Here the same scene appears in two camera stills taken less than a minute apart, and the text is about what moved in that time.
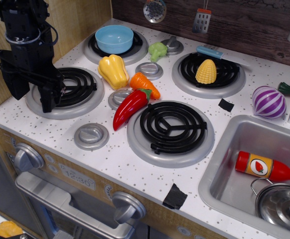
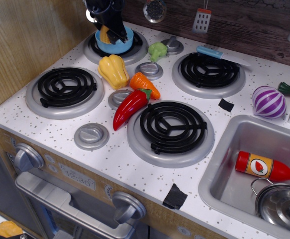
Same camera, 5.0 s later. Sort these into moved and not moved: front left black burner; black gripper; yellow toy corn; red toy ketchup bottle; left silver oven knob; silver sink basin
Moved: black gripper; yellow toy corn
Not moved: red toy ketchup bottle; silver sink basin; front left black burner; left silver oven knob
